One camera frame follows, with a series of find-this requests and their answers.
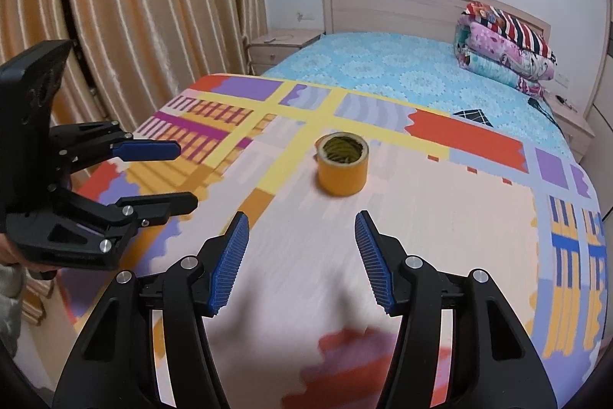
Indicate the folded colourful quilt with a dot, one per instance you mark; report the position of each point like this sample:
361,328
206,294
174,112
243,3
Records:
503,49

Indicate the light blue bed sheet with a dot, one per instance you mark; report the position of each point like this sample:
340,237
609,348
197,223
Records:
383,64

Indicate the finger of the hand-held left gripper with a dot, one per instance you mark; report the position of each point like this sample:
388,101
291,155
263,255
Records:
148,150
158,204

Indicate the person's left hand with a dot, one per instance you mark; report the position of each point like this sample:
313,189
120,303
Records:
8,259

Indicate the black patterned pouch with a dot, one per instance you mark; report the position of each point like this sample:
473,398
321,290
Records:
474,116

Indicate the colourful foam mat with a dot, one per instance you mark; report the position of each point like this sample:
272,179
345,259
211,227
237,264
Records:
431,246

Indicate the white wall socket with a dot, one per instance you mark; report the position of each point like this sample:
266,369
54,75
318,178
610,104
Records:
307,16
562,79

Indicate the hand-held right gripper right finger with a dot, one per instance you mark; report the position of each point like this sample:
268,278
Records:
376,267

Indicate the light wooden nightstand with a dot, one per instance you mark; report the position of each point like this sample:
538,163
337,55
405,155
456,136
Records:
572,126
277,49

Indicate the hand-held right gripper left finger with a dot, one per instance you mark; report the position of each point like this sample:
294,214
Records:
230,267

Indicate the light wooden headboard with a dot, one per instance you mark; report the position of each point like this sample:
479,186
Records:
383,6

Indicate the yellow tape roll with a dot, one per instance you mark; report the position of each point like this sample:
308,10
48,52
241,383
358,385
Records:
342,179

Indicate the orange striped curtain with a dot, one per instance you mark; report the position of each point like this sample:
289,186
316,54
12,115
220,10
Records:
167,6

